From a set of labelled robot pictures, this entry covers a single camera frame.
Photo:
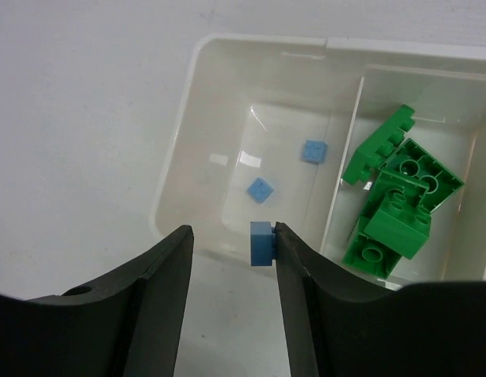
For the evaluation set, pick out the green square lego brick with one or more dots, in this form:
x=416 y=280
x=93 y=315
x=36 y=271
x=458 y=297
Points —
x=413 y=160

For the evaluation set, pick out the light blue small lego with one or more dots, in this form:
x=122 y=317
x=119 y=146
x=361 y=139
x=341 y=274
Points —
x=262 y=243
x=260 y=190
x=314 y=151

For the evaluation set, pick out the green number lego brick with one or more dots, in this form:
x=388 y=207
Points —
x=397 y=229

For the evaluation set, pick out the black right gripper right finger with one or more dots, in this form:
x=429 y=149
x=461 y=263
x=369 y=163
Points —
x=337 y=324

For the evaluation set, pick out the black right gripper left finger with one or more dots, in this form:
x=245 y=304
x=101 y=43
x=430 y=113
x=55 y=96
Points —
x=126 y=322

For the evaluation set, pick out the white three-compartment container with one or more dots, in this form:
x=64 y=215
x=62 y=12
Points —
x=249 y=105

